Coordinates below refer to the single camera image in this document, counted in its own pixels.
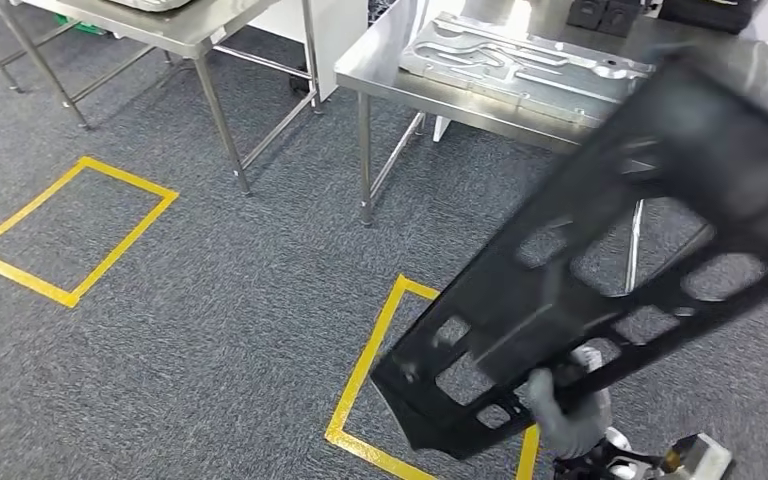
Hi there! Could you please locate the stainless steel workbench table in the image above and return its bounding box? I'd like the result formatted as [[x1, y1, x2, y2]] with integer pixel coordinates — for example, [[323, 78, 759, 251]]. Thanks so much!
[[333, 0, 768, 296]]

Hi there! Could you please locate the black case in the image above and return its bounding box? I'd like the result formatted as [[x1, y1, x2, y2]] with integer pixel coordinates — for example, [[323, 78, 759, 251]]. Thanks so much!
[[658, 0, 767, 36]]

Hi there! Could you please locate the yellow floor tape square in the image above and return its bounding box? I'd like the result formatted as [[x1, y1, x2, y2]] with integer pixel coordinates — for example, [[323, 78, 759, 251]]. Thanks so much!
[[0, 155, 181, 310], [323, 274, 542, 480]]

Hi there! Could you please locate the green object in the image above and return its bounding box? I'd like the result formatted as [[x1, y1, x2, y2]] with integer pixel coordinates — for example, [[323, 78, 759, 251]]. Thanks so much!
[[51, 13, 105, 36]]

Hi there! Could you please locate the white cabinet panel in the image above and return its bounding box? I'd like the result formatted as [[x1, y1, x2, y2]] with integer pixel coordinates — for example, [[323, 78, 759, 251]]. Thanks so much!
[[246, 0, 370, 85]]

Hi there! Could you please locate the long black plastic part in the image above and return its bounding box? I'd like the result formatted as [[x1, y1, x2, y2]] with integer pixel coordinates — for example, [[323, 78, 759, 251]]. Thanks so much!
[[368, 49, 768, 462]]

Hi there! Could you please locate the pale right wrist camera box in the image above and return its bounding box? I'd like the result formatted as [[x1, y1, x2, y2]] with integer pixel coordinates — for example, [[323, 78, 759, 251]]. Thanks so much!
[[664, 433, 736, 480]]

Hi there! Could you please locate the large grey metal plate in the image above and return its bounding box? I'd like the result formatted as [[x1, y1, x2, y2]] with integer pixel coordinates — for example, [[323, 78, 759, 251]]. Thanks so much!
[[397, 11, 658, 131]]

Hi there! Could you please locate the grey metal tray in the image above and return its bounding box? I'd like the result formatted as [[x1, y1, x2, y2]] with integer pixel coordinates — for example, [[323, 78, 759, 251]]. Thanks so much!
[[104, 0, 194, 14]]

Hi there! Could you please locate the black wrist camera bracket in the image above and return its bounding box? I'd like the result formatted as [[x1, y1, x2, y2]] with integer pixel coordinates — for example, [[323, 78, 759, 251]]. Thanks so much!
[[551, 433, 675, 480]]

